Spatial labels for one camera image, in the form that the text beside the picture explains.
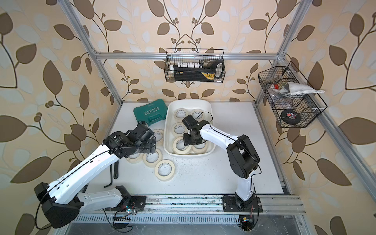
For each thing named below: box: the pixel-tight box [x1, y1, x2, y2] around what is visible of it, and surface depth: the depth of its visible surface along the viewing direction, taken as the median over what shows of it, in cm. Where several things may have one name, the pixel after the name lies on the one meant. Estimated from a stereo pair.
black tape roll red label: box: [280, 109, 302, 124], surface depth 73 cm
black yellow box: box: [173, 66, 217, 82], surface depth 86 cm
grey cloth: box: [277, 81, 326, 96], surface depth 63 cm
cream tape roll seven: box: [154, 159, 176, 182], surface depth 86 cm
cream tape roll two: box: [191, 140, 211, 155], surface depth 93 cm
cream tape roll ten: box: [172, 136, 193, 156], surface depth 90 cm
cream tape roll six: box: [173, 108, 189, 121], surface depth 114 cm
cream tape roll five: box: [171, 122, 188, 138], surface depth 101 cm
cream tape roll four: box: [142, 147, 163, 168], surface depth 89 cm
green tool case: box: [133, 98, 168, 126], surface depth 110 cm
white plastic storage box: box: [163, 99, 216, 158], surface depth 101 cm
